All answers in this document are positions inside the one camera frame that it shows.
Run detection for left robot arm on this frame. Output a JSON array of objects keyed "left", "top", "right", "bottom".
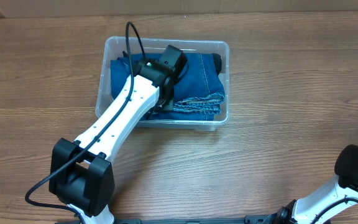
[{"left": 49, "top": 45, "right": 187, "bottom": 223}]

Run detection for clear plastic storage bin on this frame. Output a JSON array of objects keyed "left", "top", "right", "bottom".
[{"left": 95, "top": 36, "right": 230, "bottom": 131}]

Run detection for black garment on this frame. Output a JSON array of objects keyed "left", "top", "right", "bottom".
[{"left": 212, "top": 53, "right": 223, "bottom": 75}]

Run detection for blue denim jeans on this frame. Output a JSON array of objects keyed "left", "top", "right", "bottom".
[{"left": 109, "top": 52, "right": 226, "bottom": 121}]

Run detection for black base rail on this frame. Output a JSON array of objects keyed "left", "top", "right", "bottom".
[{"left": 55, "top": 213, "right": 331, "bottom": 224}]

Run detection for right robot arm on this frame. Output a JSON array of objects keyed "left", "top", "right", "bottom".
[{"left": 264, "top": 144, "right": 358, "bottom": 224}]

